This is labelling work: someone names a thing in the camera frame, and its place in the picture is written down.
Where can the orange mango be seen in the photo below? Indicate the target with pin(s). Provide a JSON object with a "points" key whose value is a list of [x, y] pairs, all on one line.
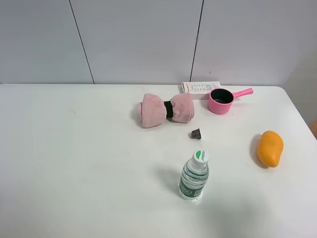
{"points": [[270, 148]]}

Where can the black towel band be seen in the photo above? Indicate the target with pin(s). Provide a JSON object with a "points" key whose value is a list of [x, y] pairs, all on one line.
{"points": [[169, 109]]}

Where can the dark coffee capsule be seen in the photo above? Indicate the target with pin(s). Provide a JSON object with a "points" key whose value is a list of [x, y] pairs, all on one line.
{"points": [[196, 134]]}

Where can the white medicine box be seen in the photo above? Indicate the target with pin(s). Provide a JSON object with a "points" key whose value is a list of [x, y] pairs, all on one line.
{"points": [[200, 90]]}

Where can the clear plastic water bottle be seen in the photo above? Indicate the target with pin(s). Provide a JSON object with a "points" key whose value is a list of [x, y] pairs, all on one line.
{"points": [[194, 176]]}

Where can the pink saucepan with handle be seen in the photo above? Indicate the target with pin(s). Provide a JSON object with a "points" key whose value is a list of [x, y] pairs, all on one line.
{"points": [[220, 100]]}

